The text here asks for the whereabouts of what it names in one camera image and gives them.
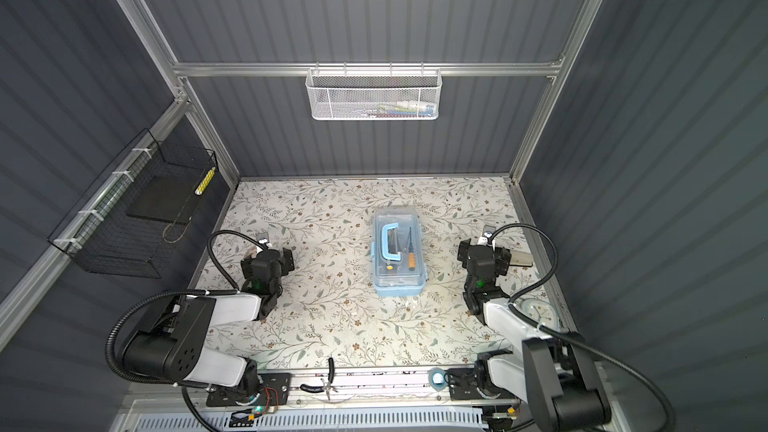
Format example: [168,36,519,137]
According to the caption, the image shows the black handled pliers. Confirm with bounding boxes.
[299,357,336,400]

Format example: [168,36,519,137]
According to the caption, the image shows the white teal alarm clock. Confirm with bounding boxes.
[520,298,560,331]

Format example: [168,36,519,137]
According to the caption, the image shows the white wire wall basket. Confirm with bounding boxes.
[305,68,443,121]

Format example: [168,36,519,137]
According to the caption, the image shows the black wire wall basket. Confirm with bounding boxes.
[48,130,218,279]

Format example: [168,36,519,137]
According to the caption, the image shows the light blue plastic tool box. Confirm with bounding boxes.
[371,241,428,297]

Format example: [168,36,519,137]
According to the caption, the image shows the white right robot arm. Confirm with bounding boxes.
[457,224,677,431]

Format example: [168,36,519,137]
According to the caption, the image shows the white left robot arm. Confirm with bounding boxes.
[105,229,295,400]

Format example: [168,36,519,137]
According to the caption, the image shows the blue tape roll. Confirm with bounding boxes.
[427,367,447,391]

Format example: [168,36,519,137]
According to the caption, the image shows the yellow marker in basket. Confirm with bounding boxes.
[194,166,217,196]

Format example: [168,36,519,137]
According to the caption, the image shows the beige black stapler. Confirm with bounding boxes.
[509,250,535,268]

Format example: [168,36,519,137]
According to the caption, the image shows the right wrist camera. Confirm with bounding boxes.
[477,224,496,247]

